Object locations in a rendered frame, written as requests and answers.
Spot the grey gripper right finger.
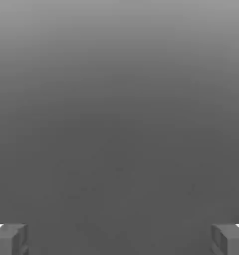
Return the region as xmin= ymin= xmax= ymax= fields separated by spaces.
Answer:
xmin=210 ymin=223 xmax=239 ymax=255

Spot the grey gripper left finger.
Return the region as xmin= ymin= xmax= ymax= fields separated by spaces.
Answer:
xmin=0 ymin=223 xmax=30 ymax=255

